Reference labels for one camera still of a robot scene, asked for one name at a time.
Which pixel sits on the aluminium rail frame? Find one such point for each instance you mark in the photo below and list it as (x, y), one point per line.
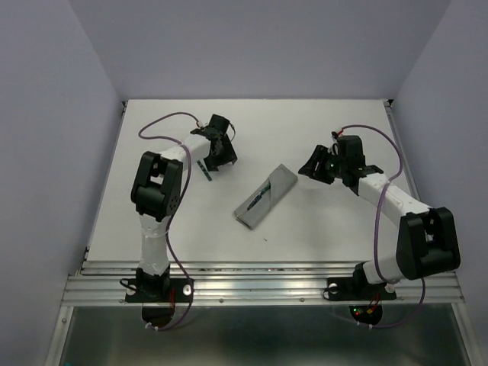
(258, 293)

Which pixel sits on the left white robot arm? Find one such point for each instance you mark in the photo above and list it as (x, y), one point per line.
(161, 181)

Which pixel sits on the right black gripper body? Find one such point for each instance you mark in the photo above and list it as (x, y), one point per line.
(328, 165)

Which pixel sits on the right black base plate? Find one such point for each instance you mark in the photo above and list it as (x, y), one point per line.
(345, 289)

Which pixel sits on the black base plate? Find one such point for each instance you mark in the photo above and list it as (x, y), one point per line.
(178, 290)
(345, 289)

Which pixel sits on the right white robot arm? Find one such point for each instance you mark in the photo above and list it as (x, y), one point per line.
(427, 242)

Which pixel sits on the grey cloth napkin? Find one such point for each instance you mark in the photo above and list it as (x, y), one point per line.
(282, 180)

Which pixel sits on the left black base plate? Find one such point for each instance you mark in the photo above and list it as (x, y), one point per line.
(178, 290)

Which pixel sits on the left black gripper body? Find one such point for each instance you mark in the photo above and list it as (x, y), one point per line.
(225, 155)

